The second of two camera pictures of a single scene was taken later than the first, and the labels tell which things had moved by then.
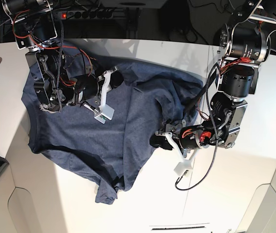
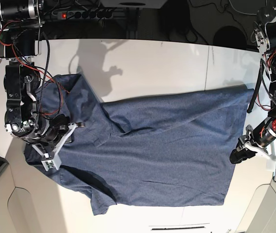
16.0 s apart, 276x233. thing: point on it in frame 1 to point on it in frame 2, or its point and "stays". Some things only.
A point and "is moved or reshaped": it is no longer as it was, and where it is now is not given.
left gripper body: (94, 89) to (45, 133)
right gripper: (184, 137) to (252, 146)
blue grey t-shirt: (107, 157) is moved or reshaped
